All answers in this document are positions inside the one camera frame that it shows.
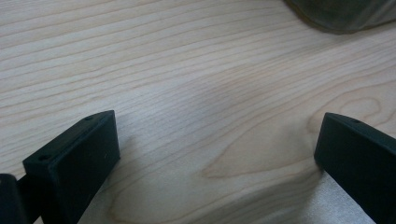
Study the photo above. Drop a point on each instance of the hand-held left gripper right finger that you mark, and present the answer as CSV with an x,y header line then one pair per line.
x,y
358,155

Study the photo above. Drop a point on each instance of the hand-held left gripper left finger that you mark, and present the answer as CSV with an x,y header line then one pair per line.
x,y
71,165

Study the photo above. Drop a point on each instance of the translucent dark plastic container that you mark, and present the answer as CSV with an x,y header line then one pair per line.
x,y
345,14

